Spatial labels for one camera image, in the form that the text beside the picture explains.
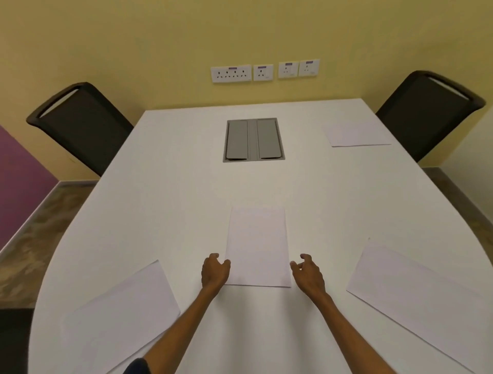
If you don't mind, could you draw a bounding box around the person's left hand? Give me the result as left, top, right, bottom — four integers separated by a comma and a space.
201, 253, 232, 290

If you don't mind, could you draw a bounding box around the person's right hand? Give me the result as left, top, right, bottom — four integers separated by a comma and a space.
290, 254, 326, 296

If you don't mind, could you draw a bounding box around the person's left forearm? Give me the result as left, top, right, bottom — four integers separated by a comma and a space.
122, 283, 225, 374

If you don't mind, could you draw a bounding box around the person's right forearm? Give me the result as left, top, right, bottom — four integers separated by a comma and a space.
300, 290, 397, 374

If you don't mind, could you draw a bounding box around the white paper sheet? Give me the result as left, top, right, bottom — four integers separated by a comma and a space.
346, 238, 493, 374
324, 123, 392, 148
60, 260, 181, 374
224, 207, 292, 288

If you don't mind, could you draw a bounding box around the white table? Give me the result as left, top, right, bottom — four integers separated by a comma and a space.
28, 98, 493, 374

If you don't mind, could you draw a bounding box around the dark sleeve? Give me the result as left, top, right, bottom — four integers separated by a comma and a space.
122, 358, 151, 374

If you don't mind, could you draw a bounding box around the black office chair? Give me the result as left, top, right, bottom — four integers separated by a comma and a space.
375, 70, 487, 163
26, 82, 135, 177

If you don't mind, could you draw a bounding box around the grey table cable box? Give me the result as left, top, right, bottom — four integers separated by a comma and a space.
223, 118, 286, 163

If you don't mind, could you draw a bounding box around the wide white wall socket panel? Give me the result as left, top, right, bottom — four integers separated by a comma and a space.
211, 65, 252, 84

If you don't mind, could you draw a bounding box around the small white wall socket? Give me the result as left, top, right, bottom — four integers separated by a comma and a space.
299, 59, 321, 77
253, 64, 274, 82
278, 61, 300, 79

